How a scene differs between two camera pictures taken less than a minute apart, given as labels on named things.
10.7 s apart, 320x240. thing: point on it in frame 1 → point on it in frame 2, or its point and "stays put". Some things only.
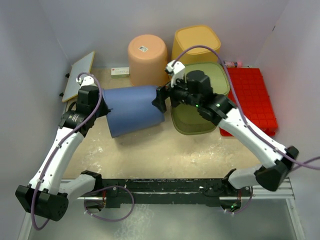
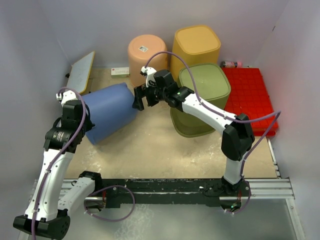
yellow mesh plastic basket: (187, 36) stays put
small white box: (120, 72) stays put
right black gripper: (164, 92) → (140, 92)
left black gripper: (105, 111) → (89, 124)
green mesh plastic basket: (187, 119) stays put
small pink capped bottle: (233, 64) stays put
